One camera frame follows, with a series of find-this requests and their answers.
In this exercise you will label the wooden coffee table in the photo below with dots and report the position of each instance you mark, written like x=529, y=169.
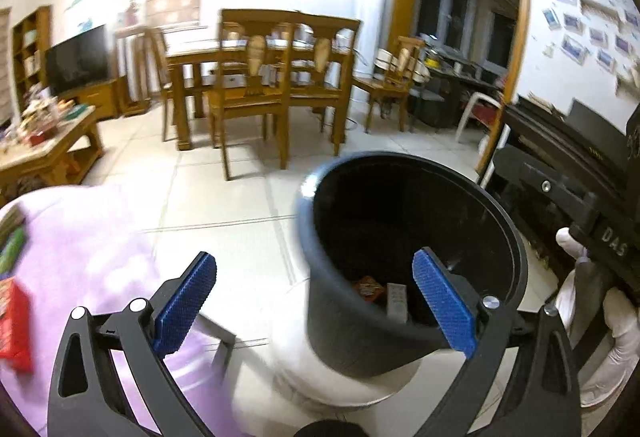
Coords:
x=45, y=152

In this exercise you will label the wooden television stand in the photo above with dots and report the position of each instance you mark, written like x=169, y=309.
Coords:
x=97, y=97

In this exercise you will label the blue whale wall decals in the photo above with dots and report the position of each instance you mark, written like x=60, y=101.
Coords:
x=82, y=14

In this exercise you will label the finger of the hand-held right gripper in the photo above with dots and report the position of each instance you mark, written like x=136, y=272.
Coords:
x=545, y=177

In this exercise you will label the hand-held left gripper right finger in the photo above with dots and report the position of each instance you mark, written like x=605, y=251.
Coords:
x=445, y=304

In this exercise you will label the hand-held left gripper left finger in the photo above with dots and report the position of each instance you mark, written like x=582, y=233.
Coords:
x=186, y=302

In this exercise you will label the red snack packet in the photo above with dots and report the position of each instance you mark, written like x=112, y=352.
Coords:
x=15, y=332

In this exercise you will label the red flower arrangement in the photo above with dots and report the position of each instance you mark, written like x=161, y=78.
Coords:
x=131, y=12

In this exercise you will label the black flat television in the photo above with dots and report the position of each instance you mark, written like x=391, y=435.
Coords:
x=77, y=62

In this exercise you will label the wooden dining table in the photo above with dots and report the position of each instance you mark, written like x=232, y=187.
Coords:
x=195, y=53

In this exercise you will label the white standing air conditioner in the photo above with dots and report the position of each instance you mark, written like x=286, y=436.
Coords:
x=370, y=27

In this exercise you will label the white plastic chair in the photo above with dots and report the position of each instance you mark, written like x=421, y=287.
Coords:
x=472, y=109

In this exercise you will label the white round stool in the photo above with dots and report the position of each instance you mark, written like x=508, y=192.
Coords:
x=320, y=387

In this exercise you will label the orange printed snack packet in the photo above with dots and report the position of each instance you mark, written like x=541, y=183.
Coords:
x=367, y=288

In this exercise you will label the wooden bookshelf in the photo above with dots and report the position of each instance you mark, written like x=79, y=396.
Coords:
x=32, y=52

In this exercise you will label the group of wall photos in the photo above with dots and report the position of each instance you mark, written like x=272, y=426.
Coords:
x=575, y=47

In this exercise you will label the yellow pot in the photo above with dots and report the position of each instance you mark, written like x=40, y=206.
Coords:
x=434, y=62

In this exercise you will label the dark glass desk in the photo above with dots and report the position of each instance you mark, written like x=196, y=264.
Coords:
x=450, y=89

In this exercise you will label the green and tan snack packet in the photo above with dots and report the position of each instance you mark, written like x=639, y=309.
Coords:
x=10, y=219

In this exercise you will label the clutter of small table items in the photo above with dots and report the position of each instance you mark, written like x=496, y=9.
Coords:
x=40, y=117

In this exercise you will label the wooden dining chair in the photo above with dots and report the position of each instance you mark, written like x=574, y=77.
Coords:
x=245, y=106
x=157, y=59
x=385, y=89
x=320, y=93

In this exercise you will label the person's right hand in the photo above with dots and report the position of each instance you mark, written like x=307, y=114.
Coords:
x=622, y=342

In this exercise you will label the black trash bin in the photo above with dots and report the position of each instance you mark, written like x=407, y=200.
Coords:
x=350, y=332

